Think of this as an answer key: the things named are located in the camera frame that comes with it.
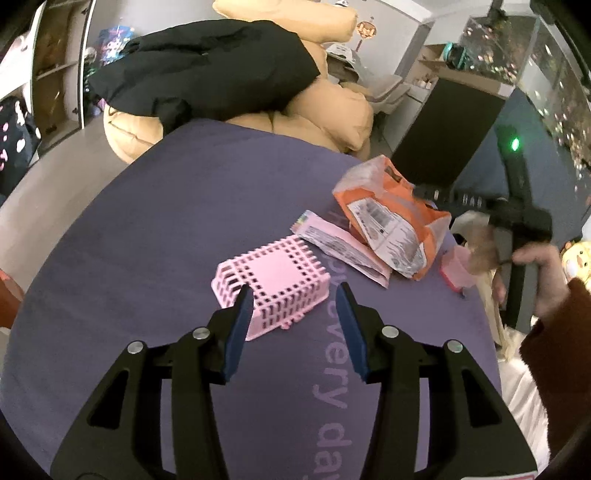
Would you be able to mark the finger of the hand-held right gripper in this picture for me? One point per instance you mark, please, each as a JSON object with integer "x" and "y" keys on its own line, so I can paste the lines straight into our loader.
{"x": 452, "y": 198}

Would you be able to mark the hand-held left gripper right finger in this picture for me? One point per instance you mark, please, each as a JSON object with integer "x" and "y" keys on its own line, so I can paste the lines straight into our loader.
{"x": 353, "y": 332}

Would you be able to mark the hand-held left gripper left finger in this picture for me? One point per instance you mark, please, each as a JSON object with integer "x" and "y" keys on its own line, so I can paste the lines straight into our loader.
{"x": 238, "y": 332}

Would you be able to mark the orange snack bag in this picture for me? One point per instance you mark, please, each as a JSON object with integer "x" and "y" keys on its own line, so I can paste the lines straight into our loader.
{"x": 397, "y": 230}

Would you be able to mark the white trash bag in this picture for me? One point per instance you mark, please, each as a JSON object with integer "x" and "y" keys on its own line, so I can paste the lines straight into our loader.
{"x": 521, "y": 397}

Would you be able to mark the person's right forearm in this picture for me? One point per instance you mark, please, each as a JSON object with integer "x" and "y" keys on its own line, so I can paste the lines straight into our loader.
{"x": 563, "y": 360}

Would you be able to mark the person's right hand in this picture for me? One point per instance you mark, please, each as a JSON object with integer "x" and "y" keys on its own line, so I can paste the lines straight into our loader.
{"x": 549, "y": 277}

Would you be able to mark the brown paper bag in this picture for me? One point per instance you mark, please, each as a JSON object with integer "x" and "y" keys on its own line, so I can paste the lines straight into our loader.
{"x": 480, "y": 244}

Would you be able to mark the blue partition panel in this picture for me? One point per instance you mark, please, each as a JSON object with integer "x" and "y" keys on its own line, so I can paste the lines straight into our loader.
{"x": 549, "y": 175}

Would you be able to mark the pink cup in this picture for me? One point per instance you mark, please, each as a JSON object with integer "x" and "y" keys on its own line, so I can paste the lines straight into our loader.
{"x": 455, "y": 270}

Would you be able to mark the black cabinet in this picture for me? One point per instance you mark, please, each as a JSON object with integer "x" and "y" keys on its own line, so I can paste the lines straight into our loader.
{"x": 452, "y": 124}

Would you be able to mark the pink plastic basket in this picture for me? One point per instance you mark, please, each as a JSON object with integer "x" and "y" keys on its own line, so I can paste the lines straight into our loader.
{"x": 277, "y": 267}

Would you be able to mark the yellow plush toy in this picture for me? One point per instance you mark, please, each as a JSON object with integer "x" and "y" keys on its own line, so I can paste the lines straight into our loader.
{"x": 579, "y": 263}

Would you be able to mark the pink flat wrapper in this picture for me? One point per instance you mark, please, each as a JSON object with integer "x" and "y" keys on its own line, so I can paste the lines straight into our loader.
{"x": 337, "y": 244}

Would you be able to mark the cardboard box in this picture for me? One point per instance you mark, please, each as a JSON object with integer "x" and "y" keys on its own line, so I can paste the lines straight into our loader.
{"x": 461, "y": 76}

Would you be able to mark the beige chair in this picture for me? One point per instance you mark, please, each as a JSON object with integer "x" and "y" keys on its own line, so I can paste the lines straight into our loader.
{"x": 390, "y": 90}

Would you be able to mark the teal object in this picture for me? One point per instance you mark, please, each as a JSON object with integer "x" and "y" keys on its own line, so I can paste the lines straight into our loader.
{"x": 459, "y": 55}

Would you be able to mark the purple printed mat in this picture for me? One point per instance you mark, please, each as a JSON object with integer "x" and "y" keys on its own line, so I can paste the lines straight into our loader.
{"x": 161, "y": 207}

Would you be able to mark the tan beanbag sofa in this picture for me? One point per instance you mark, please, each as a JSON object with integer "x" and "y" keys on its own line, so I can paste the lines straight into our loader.
{"x": 332, "y": 110}

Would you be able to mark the glass fish tank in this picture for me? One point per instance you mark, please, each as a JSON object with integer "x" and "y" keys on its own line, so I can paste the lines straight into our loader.
{"x": 554, "y": 69}

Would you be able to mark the white black printed object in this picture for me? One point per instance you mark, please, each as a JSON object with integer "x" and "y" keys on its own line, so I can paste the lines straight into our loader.
{"x": 346, "y": 55}

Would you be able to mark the reddish brown object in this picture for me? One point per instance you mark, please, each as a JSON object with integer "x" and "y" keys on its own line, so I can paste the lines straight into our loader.
{"x": 9, "y": 300}

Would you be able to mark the black jacket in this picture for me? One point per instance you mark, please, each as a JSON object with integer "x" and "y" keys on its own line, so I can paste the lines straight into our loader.
{"x": 207, "y": 69}

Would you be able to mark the black pink spotted cloth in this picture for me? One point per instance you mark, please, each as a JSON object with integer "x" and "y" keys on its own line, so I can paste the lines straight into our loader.
{"x": 18, "y": 143}

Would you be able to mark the wooden shelf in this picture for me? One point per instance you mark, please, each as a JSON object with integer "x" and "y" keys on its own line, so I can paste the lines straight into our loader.
{"x": 60, "y": 92}

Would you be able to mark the colourful printed bag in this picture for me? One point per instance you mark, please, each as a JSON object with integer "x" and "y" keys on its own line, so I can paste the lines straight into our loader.
{"x": 111, "y": 41}

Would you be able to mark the red hanging wall ornament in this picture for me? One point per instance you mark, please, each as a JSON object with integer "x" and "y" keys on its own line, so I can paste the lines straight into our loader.
{"x": 365, "y": 30}

